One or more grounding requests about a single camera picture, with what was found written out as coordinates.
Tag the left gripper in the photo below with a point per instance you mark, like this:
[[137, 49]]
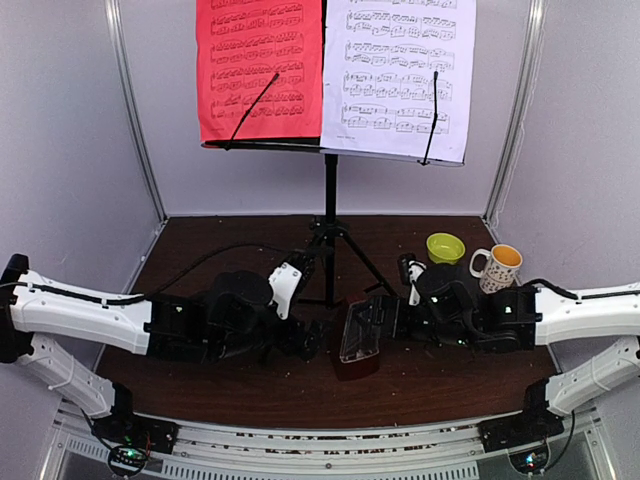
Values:
[[312, 339]]

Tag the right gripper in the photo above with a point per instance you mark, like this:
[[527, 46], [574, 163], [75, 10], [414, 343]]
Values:
[[380, 305]]

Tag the clear plastic metronome cover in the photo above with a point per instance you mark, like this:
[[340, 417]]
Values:
[[361, 332]]

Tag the brown wooden metronome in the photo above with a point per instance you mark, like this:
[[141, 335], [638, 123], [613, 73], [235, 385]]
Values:
[[352, 371]]

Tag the black music stand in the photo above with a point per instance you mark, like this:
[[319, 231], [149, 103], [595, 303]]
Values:
[[326, 228]]

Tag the white sheet music page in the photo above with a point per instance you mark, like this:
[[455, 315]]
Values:
[[397, 78]]

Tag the red paper sheet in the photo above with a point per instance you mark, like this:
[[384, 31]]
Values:
[[259, 69]]

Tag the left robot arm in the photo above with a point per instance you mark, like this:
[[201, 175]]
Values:
[[241, 312]]

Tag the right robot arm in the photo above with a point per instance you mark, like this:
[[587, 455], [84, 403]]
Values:
[[443, 305]]

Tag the green bowl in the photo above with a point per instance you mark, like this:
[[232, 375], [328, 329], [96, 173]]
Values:
[[445, 248]]

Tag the white patterned mug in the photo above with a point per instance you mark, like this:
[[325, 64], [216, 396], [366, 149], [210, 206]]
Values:
[[502, 263]]

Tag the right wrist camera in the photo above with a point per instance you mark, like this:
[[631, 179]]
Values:
[[410, 269]]

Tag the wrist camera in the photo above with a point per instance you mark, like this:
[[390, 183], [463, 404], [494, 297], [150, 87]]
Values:
[[289, 279], [410, 269]]

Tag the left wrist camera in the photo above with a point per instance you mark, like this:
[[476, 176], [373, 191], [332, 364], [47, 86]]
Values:
[[289, 279]]

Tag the aluminium front rail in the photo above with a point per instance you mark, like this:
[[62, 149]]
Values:
[[445, 450]]

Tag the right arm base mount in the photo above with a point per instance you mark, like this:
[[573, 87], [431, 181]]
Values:
[[525, 439]]

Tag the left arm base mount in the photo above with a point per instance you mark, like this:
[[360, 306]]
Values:
[[131, 442]]

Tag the right aluminium corner post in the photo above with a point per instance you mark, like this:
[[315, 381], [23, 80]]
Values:
[[532, 47]]

